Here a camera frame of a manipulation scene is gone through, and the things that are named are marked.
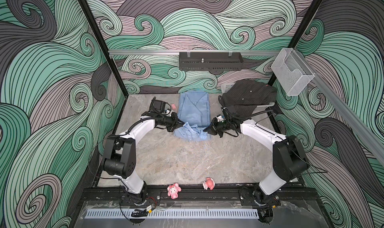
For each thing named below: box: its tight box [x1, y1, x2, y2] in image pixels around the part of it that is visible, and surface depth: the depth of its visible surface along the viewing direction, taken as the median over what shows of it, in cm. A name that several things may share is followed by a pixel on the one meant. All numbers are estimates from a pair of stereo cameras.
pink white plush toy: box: [202, 177, 215, 191], surface depth 77 cm
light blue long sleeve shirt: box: [173, 91, 211, 142], surface depth 106 cm
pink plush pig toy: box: [167, 182, 182, 200], surface depth 74 cm
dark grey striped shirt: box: [222, 79, 277, 118], surface depth 113 cm
